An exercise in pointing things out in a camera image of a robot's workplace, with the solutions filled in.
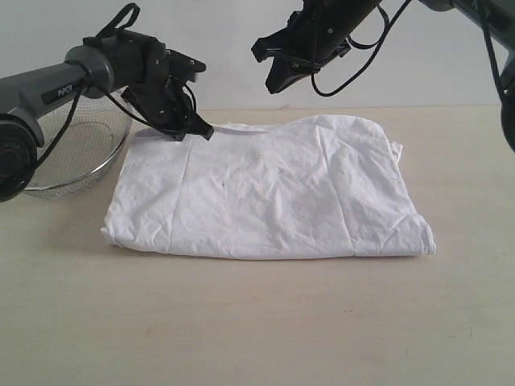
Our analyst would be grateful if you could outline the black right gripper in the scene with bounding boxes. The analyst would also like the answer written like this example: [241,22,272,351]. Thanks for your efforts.
[251,0,380,94]

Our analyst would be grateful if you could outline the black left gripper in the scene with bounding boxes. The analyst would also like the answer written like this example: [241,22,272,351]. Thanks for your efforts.
[122,78,213,142]

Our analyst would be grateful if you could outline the white t-shirt red lettering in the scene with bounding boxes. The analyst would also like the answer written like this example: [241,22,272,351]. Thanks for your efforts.
[101,114,436,261]

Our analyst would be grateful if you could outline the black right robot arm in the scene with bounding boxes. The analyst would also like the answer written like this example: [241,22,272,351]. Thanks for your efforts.
[251,0,514,147]

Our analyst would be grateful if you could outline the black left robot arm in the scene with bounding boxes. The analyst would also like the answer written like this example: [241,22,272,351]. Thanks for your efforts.
[1,29,214,202]

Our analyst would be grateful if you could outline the metal wire mesh basket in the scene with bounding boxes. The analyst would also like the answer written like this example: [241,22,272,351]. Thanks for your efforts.
[24,92,132,198]

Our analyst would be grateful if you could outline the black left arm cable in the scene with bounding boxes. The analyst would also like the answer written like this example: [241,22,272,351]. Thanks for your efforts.
[31,2,198,170]

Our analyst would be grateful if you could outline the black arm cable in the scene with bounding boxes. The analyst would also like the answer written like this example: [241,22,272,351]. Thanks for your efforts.
[31,2,198,170]
[311,0,515,97]

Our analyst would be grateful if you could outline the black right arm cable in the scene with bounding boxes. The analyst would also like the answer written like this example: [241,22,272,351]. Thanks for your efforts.
[311,0,515,97]

